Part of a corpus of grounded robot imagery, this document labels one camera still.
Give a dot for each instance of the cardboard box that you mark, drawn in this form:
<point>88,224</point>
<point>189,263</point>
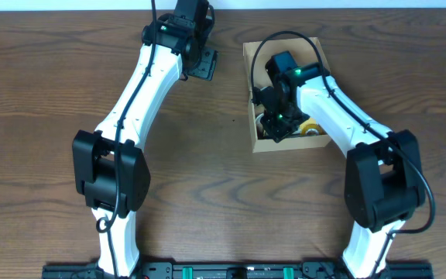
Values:
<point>255,58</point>

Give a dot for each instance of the yellow clear tape roll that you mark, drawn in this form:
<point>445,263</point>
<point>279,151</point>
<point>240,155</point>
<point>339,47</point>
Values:
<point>310,128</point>

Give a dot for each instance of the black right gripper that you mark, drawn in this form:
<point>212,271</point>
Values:
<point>278,129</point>

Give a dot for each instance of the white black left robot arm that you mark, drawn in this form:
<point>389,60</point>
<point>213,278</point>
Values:
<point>110,168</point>

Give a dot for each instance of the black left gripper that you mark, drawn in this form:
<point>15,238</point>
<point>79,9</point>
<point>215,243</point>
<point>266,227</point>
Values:
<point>202,63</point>

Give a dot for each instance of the white masking tape roll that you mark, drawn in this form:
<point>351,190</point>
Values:
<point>259,126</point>

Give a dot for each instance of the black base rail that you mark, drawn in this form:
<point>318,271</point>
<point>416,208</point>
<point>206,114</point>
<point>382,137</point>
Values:
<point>312,269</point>

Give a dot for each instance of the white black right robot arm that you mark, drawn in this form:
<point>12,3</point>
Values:
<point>384,183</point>

